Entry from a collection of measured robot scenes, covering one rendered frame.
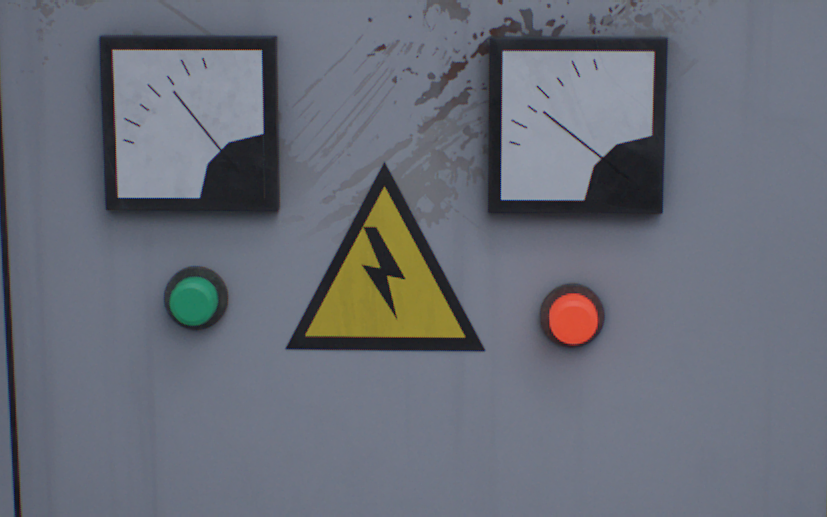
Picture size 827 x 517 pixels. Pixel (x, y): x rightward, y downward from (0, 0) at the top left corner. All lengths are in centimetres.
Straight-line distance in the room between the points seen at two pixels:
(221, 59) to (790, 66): 26
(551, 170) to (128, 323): 21
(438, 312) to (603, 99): 13
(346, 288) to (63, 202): 14
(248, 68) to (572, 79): 15
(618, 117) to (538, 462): 17
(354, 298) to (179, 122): 12
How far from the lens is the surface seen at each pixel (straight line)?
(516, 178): 79
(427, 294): 81
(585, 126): 79
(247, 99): 79
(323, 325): 82
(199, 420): 84
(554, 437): 83
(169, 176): 81
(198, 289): 81
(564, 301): 80
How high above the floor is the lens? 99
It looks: 12 degrees down
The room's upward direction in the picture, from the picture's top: straight up
